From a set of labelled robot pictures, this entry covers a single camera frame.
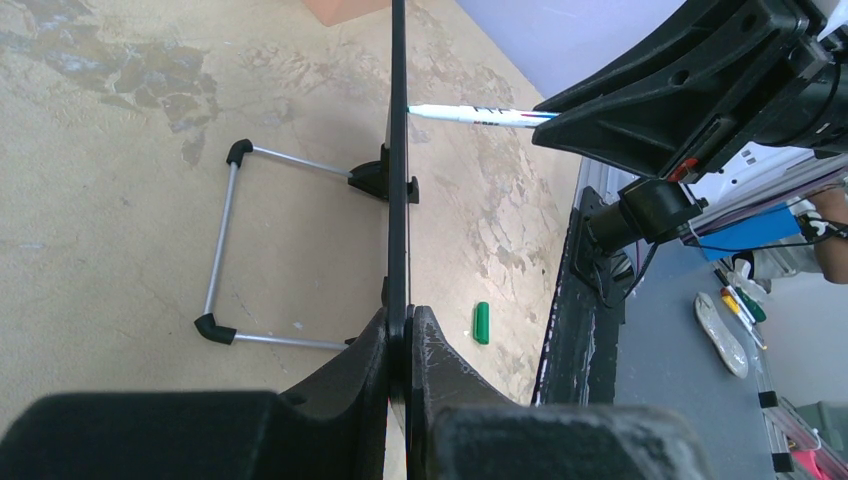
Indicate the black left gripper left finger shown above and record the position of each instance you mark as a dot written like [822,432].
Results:
[136,435]

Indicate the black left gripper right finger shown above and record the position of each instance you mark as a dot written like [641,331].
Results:
[460,427]

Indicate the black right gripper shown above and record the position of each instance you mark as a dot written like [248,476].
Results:
[693,88]

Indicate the green marker cap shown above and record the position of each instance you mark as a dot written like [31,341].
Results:
[481,323]

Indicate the green whiteboard marker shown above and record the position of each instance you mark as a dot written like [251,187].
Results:
[485,116]

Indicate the white whiteboard black frame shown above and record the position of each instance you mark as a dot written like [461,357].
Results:
[396,172]

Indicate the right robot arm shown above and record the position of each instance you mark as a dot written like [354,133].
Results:
[660,209]

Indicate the blue box under table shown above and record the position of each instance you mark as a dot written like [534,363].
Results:
[756,231]

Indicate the screwdriver set on floor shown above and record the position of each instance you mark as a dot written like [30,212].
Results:
[735,303]

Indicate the grey shoe insole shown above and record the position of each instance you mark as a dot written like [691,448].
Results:
[726,345]

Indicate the peach plastic file organizer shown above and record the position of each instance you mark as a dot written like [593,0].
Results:
[333,12]

